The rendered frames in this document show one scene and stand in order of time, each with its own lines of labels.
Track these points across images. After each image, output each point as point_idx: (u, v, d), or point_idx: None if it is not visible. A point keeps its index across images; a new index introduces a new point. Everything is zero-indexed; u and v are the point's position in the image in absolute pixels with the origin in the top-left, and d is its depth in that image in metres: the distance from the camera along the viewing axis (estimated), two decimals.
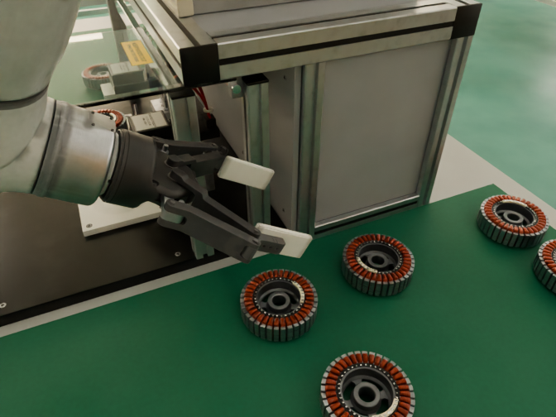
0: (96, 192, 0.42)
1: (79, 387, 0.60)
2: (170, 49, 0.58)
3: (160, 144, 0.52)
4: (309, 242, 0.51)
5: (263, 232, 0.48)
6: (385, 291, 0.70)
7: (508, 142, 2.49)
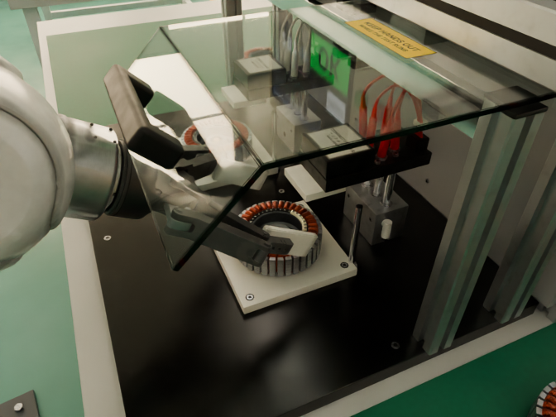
0: (103, 206, 0.41)
1: None
2: (503, 26, 0.32)
3: None
4: (315, 240, 0.51)
5: (271, 233, 0.48)
6: None
7: None
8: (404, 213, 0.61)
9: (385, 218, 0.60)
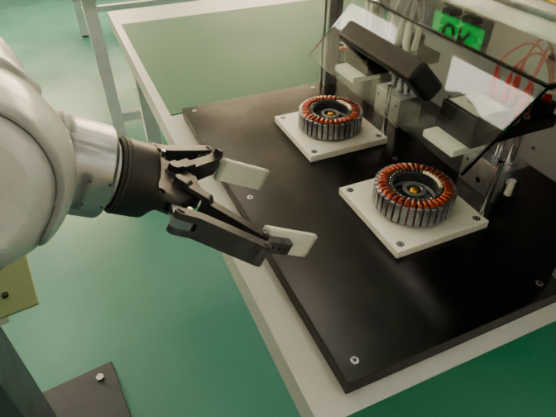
0: None
1: None
2: None
3: (175, 226, 0.44)
4: (258, 184, 0.62)
5: (219, 174, 0.58)
6: None
7: None
8: (524, 173, 0.67)
9: (509, 177, 0.66)
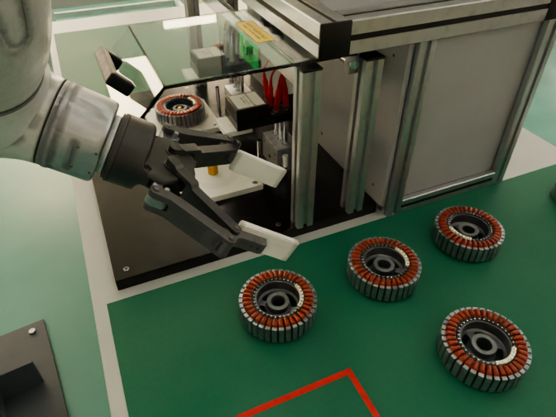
0: None
1: (211, 340, 0.65)
2: (299, 26, 0.63)
3: (153, 203, 0.47)
4: (275, 182, 0.62)
5: (236, 165, 0.60)
6: (480, 256, 0.75)
7: (534, 135, 2.54)
8: None
9: (284, 153, 0.90)
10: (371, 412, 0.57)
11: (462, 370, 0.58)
